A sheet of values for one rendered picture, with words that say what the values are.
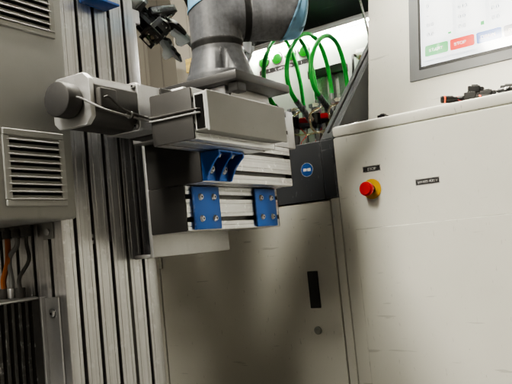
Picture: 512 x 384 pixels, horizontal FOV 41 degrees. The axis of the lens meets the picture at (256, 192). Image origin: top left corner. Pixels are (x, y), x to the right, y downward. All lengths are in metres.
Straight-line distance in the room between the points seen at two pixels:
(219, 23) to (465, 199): 0.70
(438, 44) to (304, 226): 0.64
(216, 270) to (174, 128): 0.97
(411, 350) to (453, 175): 0.45
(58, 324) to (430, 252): 0.90
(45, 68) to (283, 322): 1.03
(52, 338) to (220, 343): 0.88
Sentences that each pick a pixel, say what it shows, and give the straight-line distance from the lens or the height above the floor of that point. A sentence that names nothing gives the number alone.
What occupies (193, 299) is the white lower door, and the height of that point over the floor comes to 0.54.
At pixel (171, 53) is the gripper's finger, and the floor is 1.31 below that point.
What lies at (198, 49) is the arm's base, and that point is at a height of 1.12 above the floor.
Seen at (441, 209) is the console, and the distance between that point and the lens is 1.71.
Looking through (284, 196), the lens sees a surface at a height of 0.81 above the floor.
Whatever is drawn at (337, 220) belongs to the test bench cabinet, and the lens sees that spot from 1.83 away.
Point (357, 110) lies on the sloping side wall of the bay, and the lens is 2.01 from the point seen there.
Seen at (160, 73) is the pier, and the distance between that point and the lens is 4.29.
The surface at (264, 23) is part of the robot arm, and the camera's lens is 1.54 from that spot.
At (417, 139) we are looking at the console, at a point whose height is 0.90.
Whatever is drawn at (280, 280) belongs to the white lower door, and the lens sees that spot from 1.94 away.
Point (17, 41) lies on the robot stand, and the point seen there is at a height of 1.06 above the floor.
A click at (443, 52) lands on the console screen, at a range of 2.03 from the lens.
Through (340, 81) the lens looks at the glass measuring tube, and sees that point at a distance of 2.44.
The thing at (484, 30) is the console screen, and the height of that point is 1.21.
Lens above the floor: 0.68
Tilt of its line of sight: 4 degrees up
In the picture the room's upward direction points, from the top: 6 degrees counter-clockwise
